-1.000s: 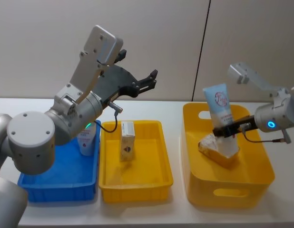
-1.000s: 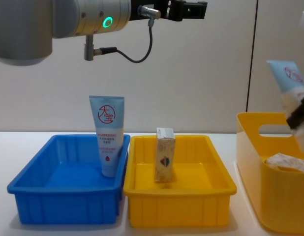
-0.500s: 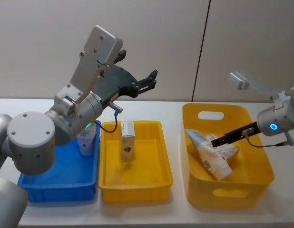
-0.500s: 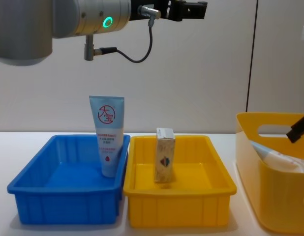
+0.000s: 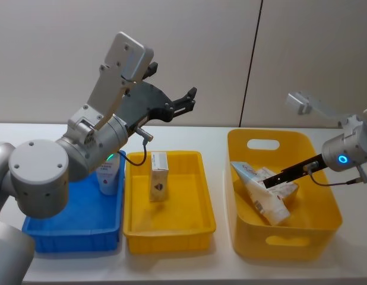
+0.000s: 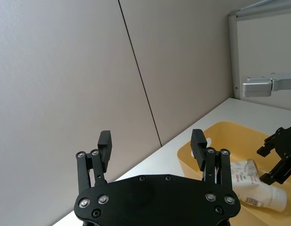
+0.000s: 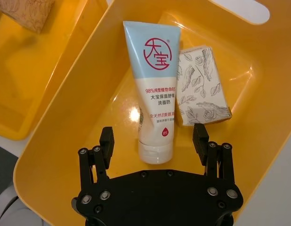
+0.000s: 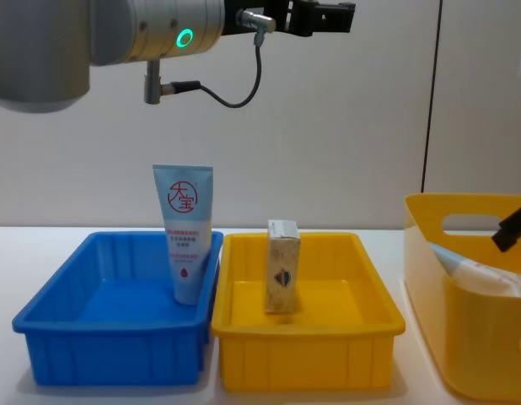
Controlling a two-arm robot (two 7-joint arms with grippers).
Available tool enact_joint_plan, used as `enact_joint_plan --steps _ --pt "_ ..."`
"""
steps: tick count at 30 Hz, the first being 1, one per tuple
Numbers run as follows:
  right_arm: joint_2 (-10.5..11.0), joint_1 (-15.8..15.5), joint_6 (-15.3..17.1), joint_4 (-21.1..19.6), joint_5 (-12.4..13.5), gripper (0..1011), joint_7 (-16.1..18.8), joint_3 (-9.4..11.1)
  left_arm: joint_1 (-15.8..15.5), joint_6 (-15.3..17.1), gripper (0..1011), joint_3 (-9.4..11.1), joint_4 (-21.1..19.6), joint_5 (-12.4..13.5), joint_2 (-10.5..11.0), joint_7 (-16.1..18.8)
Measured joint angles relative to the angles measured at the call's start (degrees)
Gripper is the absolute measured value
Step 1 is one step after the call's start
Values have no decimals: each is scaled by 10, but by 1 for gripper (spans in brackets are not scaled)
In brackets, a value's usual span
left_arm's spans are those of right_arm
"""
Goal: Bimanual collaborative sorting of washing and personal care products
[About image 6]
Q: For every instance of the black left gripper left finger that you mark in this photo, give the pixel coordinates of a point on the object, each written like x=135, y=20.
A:
x=98, y=162

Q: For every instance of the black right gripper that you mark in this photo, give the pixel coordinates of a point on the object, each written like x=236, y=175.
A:
x=288, y=143

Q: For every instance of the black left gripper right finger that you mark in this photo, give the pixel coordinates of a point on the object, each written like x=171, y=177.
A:
x=212, y=164

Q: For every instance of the white printed tube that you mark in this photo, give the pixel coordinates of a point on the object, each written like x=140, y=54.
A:
x=256, y=186

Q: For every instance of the yellow plastic tray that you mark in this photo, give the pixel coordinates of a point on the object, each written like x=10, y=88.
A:
x=244, y=139

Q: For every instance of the white partition frame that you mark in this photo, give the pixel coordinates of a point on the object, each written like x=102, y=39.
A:
x=233, y=54

